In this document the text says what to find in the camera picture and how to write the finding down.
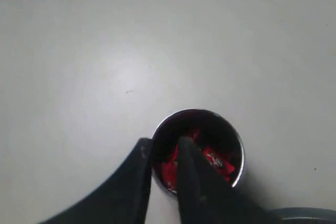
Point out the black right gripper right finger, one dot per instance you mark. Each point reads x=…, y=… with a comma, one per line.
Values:
x=204, y=196

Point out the stainless steel bowl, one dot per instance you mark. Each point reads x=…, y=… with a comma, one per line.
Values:
x=305, y=215

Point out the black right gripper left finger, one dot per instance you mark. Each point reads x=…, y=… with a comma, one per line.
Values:
x=122, y=198

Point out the stainless steel cup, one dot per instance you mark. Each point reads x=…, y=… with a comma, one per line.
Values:
x=212, y=134

